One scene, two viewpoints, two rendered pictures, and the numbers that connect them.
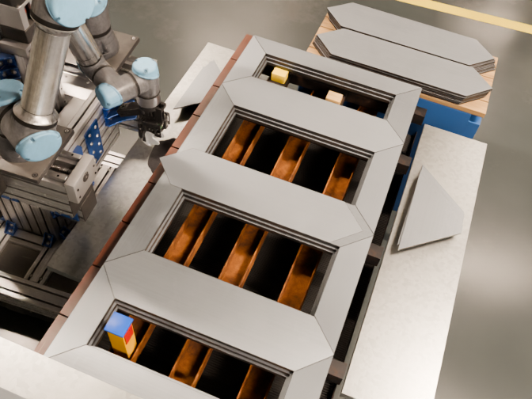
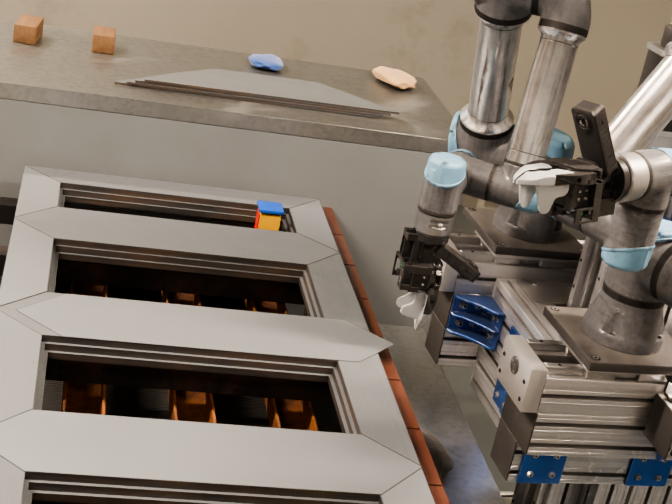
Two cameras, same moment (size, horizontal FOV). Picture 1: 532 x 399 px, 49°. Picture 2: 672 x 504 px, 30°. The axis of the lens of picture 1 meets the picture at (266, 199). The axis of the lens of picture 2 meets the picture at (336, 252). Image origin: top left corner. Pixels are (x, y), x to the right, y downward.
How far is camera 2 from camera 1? 3.37 m
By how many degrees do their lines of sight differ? 101
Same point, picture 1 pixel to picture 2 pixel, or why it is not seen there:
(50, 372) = (282, 115)
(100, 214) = (423, 378)
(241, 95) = (363, 453)
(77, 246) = (410, 346)
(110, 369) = (249, 198)
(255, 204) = (205, 316)
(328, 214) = (83, 319)
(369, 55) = not seen: outside the picture
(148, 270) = (284, 251)
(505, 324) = not seen: outside the picture
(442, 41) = not seen: outside the picture
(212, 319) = (176, 228)
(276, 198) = (178, 326)
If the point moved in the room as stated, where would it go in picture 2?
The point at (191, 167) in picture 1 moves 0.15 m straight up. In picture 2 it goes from (336, 340) to (350, 272)
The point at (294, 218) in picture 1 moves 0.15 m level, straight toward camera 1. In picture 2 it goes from (135, 309) to (122, 276)
